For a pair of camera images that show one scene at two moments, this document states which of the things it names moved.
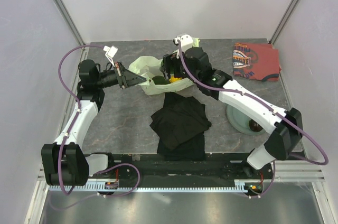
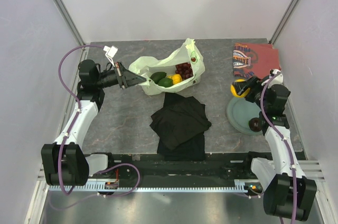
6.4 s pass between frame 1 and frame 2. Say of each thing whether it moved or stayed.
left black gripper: stayed
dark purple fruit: stayed
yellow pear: stayed
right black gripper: moved
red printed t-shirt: stayed
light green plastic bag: moved
